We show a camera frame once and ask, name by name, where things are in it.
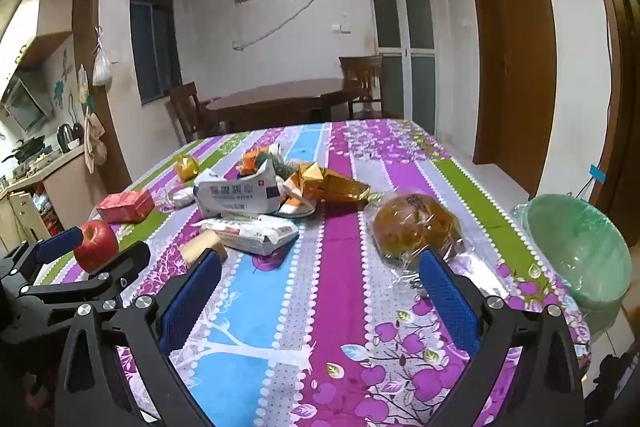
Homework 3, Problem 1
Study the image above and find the black kettle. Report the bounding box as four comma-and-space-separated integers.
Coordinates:
56, 123, 76, 152

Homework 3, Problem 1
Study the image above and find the range hood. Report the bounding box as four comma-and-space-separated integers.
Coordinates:
0, 72, 56, 135

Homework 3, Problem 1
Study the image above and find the dark green wrapper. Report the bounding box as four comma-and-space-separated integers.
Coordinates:
274, 159, 303, 182

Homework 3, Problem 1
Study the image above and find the orange white carton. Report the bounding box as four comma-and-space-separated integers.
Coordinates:
277, 192, 318, 218

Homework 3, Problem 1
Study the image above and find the hanging plastic bag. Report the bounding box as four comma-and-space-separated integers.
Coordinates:
92, 27, 115, 86

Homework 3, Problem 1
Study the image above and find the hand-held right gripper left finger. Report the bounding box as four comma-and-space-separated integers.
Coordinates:
55, 251, 224, 427

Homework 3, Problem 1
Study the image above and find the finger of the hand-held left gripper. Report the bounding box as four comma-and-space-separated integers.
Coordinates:
0, 227, 85, 282
20, 242, 152, 315

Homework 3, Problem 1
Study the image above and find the black pan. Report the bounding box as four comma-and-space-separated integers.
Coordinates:
2, 135, 46, 162

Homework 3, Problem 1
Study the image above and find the green-lined trash bin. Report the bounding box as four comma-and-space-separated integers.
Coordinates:
510, 193, 633, 348

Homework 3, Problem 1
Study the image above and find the large white wipes packet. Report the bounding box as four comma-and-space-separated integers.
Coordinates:
192, 159, 286, 218

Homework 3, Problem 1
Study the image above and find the wooden chair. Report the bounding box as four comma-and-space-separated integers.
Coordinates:
167, 82, 223, 144
339, 55, 401, 120

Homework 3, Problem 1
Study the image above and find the dark window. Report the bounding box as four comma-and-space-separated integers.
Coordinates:
130, 0, 182, 106

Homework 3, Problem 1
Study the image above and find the red cardboard box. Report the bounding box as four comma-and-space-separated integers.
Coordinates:
96, 188, 155, 224

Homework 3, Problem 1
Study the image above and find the gold foil wrapper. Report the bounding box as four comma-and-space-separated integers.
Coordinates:
285, 162, 373, 208

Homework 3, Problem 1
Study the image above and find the orange snack packet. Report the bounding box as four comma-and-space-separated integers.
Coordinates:
239, 146, 286, 175

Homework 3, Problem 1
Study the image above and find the kitchen wall cabinet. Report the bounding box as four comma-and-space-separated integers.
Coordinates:
0, 0, 73, 68

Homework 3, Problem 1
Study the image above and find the kitchen counter cabinet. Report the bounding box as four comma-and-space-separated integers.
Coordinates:
0, 142, 101, 253

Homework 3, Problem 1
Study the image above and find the glass double door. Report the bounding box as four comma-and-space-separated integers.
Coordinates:
365, 0, 437, 135

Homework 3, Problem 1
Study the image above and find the clear wrapped small item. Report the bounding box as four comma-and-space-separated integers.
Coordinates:
159, 187, 196, 210

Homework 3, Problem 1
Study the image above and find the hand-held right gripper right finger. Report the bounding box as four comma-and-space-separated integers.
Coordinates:
417, 250, 587, 427

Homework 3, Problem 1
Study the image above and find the hanging beige cloth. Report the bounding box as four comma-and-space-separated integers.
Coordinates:
82, 104, 108, 174

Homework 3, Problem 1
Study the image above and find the wooden doorway frame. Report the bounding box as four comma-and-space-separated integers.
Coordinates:
575, 0, 640, 233

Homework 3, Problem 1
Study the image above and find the red apple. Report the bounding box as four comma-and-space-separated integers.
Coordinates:
74, 220, 120, 273

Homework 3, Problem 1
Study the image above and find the bread in clear bag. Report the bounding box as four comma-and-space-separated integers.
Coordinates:
361, 191, 481, 293

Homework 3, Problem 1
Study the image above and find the floral striped tablecloth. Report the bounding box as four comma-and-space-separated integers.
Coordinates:
40, 119, 591, 427

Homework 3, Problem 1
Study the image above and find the gold foil ball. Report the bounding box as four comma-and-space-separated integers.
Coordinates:
175, 153, 201, 181

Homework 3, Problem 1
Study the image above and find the round wooden table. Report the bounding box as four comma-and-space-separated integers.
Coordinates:
205, 78, 361, 132

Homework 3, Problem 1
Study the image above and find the closed wooden door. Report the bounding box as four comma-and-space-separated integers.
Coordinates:
462, 0, 558, 192

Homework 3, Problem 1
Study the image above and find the brown paper roll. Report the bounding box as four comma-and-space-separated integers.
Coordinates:
179, 229, 227, 269

